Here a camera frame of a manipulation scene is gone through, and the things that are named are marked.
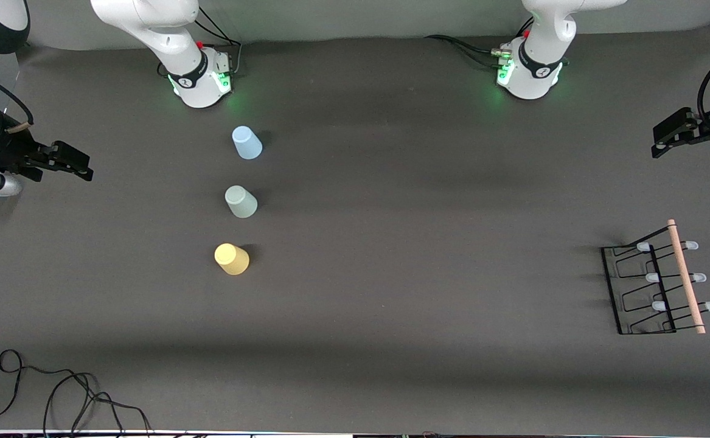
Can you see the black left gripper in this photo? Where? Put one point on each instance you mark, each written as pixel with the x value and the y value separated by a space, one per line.
pixel 705 129

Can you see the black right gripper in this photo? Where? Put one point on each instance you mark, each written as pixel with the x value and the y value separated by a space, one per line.
pixel 9 150

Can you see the pale green plastic cup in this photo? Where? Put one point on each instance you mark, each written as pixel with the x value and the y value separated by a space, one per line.
pixel 242 204

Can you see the yellow plastic cup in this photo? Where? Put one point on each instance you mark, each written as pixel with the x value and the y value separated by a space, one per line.
pixel 232 260

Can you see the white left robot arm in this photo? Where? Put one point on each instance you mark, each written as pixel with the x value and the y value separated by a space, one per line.
pixel 543 36

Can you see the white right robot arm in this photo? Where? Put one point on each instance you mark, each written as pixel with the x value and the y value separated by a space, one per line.
pixel 148 24

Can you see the light blue plastic cup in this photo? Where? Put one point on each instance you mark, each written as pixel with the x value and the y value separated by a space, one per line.
pixel 247 145

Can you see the white table edge strip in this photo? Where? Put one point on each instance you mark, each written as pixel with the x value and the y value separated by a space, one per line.
pixel 148 434

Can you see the dark grey table cover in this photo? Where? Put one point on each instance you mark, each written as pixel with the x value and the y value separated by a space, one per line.
pixel 391 304

